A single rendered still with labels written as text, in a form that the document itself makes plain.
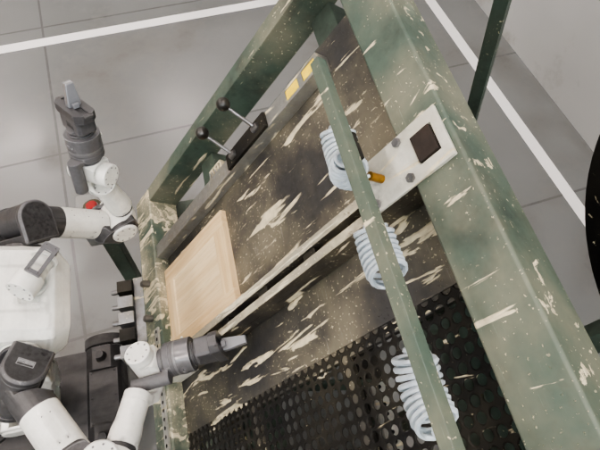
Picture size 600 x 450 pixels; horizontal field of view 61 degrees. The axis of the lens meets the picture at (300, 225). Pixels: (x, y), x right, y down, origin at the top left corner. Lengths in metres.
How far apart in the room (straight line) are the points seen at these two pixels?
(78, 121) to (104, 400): 1.47
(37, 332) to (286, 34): 0.99
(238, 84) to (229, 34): 2.44
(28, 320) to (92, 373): 1.18
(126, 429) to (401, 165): 0.83
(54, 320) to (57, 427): 0.26
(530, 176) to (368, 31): 2.57
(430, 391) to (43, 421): 0.90
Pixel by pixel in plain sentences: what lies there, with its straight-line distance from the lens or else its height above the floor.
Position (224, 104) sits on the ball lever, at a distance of 1.35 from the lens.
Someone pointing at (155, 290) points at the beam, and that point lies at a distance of 1.81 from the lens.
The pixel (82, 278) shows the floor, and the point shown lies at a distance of 2.94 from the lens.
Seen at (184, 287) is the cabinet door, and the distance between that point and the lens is 1.69.
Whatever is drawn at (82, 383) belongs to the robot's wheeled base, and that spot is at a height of 0.17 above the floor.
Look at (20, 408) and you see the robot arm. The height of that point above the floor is 1.35.
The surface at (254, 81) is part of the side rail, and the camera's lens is 1.56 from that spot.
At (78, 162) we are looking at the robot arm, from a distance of 1.41.
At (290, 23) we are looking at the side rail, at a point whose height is 1.63.
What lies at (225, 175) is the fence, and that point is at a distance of 1.49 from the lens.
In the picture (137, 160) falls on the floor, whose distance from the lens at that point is 3.27.
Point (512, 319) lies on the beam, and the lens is 0.73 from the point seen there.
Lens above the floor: 2.52
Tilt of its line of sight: 60 degrees down
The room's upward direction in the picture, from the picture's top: 5 degrees clockwise
